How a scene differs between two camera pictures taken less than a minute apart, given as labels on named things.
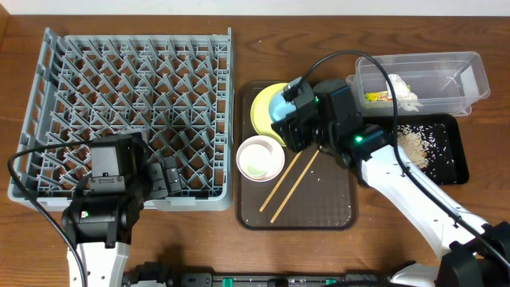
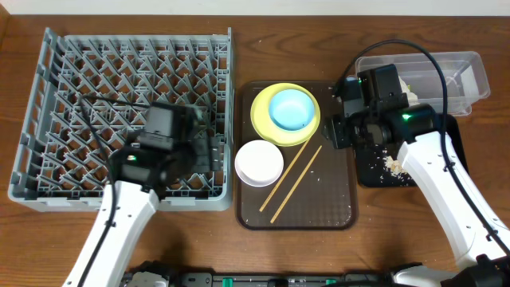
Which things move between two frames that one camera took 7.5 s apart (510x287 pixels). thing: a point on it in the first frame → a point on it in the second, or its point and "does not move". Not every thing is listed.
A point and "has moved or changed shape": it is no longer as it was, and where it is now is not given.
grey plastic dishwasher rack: [176, 90] does not move
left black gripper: [160, 183] → [213, 153]
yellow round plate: [260, 112] does not move
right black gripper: [293, 133] → [337, 132]
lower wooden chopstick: [294, 187] does not move
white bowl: [260, 158] has moved or changed shape
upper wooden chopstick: [281, 179] does not move
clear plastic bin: [441, 84] does not move
